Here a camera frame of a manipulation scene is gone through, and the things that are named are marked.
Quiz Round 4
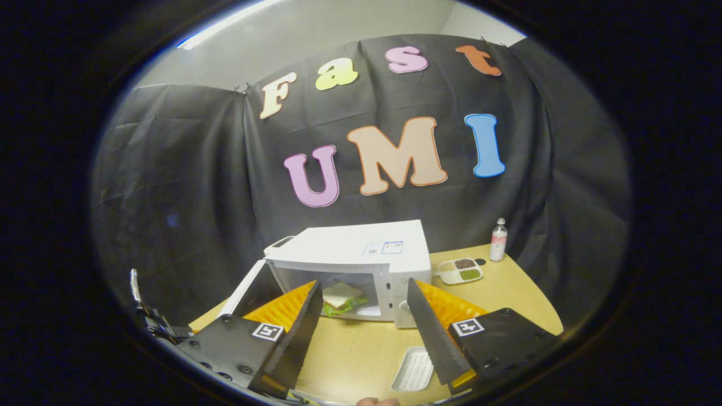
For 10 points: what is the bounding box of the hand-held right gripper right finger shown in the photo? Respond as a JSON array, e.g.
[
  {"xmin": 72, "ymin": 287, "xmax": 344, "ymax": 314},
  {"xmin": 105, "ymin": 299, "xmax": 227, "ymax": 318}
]
[{"xmin": 406, "ymin": 277, "xmax": 560, "ymax": 396}]

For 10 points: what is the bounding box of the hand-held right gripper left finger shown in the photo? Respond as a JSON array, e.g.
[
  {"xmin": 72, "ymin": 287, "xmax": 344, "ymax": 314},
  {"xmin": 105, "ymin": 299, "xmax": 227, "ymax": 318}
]
[{"xmin": 172, "ymin": 280, "xmax": 324, "ymax": 400}]

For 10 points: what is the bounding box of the lettuce sandwich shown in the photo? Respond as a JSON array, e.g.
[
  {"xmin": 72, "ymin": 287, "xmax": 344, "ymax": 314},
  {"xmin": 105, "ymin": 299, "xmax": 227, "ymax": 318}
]
[{"xmin": 322, "ymin": 283, "xmax": 371, "ymax": 318}]

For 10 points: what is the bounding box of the white microwave oven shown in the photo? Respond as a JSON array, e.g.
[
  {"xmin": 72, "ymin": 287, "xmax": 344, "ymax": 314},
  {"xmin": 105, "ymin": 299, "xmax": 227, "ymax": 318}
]
[{"xmin": 217, "ymin": 219, "xmax": 433, "ymax": 330}]

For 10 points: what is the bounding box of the white rectangular food tray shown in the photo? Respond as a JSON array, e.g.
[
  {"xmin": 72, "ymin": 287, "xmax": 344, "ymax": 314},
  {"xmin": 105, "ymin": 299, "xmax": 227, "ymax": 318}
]
[{"xmin": 390, "ymin": 346, "xmax": 435, "ymax": 393}]

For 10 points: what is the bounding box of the white divided condiment dish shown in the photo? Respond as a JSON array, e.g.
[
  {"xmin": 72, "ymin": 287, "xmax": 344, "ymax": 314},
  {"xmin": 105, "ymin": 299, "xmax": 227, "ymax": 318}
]
[{"xmin": 437, "ymin": 257, "xmax": 485, "ymax": 286}]

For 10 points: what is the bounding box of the small clear bottle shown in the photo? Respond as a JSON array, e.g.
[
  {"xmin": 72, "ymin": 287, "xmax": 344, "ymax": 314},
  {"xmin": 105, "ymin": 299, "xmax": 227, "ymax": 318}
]
[{"xmin": 488, "ymin": 218, "xmax": 509, "ymax": 262}]

